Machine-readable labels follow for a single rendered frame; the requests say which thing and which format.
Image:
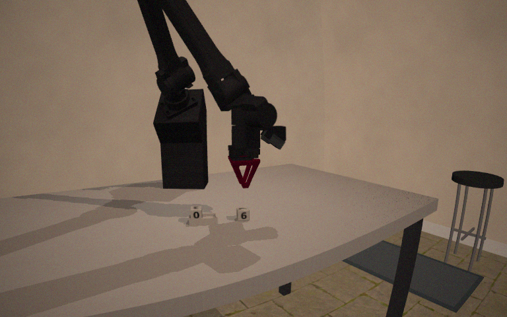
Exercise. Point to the white calendar cube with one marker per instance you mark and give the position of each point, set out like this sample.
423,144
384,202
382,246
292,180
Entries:
196,212
242,213

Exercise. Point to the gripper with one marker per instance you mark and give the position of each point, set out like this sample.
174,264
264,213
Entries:
240,156

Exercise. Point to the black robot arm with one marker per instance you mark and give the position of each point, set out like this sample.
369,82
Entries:
175,74

